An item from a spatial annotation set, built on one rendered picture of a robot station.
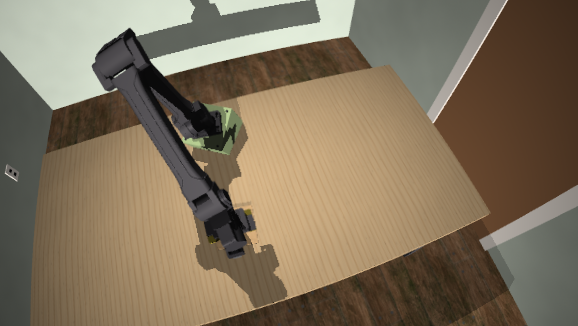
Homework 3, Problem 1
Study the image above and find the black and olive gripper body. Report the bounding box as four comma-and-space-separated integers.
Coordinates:
204, 208, 256, 239

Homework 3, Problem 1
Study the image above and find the tan flat mat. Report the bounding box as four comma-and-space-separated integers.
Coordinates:
217, 205, 258, 250

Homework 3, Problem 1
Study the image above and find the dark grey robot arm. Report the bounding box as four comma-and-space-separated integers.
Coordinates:
92, 28, 247, 259

